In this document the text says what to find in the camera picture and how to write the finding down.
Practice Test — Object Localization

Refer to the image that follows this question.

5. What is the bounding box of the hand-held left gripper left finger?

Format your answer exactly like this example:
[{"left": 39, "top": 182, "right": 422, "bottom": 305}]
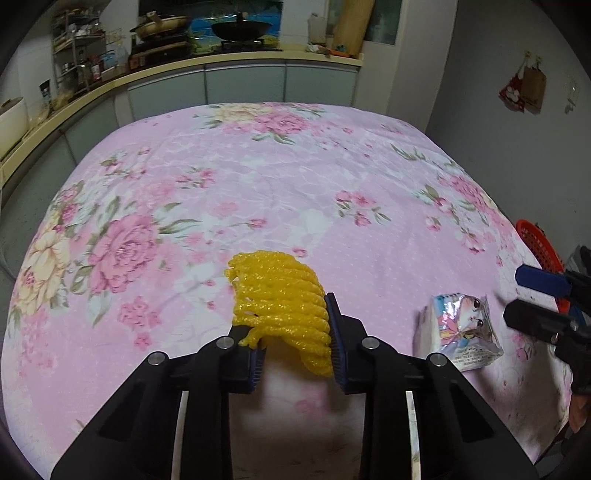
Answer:
[{"left": 51, "top": 324, "right": 269, "bottom": 480}]

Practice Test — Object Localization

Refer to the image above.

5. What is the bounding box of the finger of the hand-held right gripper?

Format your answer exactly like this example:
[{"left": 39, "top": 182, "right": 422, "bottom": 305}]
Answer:
[
  {"left": 515, "top": 264, "right": 591, "bottom": 305},
  {"left": 503, "top": 299, "right": 578, "bottom": 344}
]

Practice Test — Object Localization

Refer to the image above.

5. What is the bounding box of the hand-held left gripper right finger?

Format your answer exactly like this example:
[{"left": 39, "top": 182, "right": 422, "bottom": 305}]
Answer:
[{"left": 324, "top": 292, "right": 540, "bottom": 480}]

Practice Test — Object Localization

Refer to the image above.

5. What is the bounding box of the red mesh plastic basket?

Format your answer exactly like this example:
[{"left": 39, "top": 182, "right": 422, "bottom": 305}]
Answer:
[{"left": 515, "top": 219, "right": 573, "bottom": 315}]

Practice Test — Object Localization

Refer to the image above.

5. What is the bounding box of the yellow foam net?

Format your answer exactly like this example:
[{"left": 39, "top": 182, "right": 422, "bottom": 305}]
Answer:
[{"left": 226, "top": 249, "right": 334, "bottom": 378}]

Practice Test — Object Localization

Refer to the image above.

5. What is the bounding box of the silver printed snack packet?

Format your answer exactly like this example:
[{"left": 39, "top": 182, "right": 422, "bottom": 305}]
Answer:
[{"left": 418, "top": 293, "right": 504, "bottom": 372}]

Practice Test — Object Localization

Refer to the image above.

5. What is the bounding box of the person's right hand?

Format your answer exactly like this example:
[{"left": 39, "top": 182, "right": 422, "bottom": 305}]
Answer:
[{"left": 569, "top": 393, "right": 591, "bottom": 433}]

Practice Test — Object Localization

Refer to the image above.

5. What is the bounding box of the pink floral blanket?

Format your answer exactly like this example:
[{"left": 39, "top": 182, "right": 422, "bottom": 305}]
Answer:
[{"left": 4, "top": 102, "right": 578, "bottom": 467}]

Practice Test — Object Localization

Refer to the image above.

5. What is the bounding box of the red patterned hanging bag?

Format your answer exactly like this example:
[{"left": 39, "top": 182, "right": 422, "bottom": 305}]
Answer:
[{"left": 499, "top": 65, "right": 527, "bottom": 112}]

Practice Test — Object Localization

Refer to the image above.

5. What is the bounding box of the kitchen counter with cabinets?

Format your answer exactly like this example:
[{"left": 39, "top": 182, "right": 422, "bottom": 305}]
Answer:
[{"left": 0, "top": 48, "right": 365, "bottom": 195}]

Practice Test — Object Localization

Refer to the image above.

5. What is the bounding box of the wooden cutting board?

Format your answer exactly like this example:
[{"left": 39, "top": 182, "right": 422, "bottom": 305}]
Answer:
[{"left": 332, "top": 0, "right": 375, "bottom": 56}]

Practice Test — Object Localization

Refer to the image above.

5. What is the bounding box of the black wok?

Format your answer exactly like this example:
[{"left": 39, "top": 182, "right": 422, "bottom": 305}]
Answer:
[{"left": 211, "top": 14, "right": 271, "bottom": 42}]

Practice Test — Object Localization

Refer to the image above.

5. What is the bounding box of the gas stove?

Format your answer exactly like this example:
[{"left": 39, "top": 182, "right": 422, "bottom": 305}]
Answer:
[{"left": 129, "top": 37, "right": 278, "bottom": 58}]

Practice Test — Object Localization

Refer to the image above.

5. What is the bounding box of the golden frying pan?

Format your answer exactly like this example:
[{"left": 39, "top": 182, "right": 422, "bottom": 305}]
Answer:
[{"left": 130, "top": 13, "right": 190, "bottom": 40}]

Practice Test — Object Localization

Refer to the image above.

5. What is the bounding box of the black range hood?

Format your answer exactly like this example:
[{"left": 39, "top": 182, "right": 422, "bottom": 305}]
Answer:
[{"left": 139, "top": 0, "right": 243, "bottom": 14}]

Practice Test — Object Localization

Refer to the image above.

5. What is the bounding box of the metal spice rack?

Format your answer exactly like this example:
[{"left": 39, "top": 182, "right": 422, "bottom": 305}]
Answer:
[{"left": 51, "top": 9, "right": 130, "bottom": 90}]

